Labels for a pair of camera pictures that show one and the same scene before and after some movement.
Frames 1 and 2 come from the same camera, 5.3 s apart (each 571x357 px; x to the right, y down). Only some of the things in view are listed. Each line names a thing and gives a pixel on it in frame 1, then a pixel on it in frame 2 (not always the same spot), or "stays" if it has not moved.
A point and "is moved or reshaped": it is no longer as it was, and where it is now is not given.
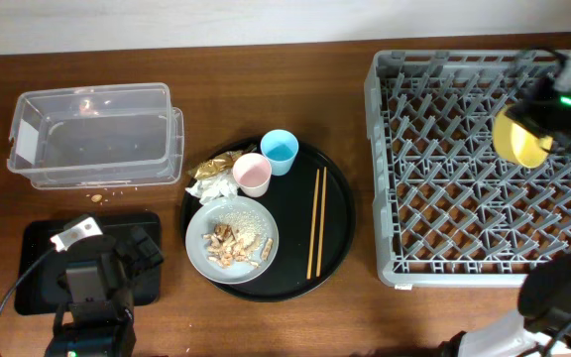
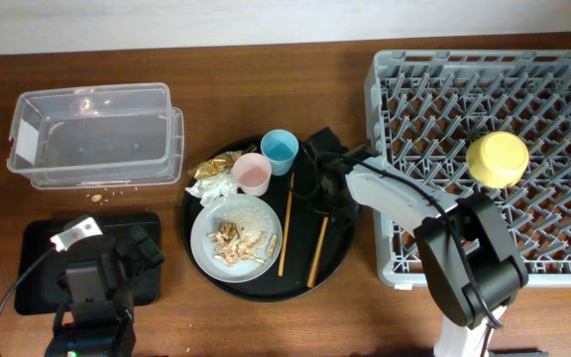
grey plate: (231, 239) stays
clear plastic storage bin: (97, 137) stays
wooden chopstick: (321, 220) is moved or reshaped
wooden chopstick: (313, 223) to (287, 214)
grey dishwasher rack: (448, 210) stays
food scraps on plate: (239, 242) stays
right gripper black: (527, 108) to (350, 209)
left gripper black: (132, 255) stays
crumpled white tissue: (215, 186) stays
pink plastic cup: (252, 173) stays
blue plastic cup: (280, 147) stays
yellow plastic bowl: (516, 144) to (498, 159)
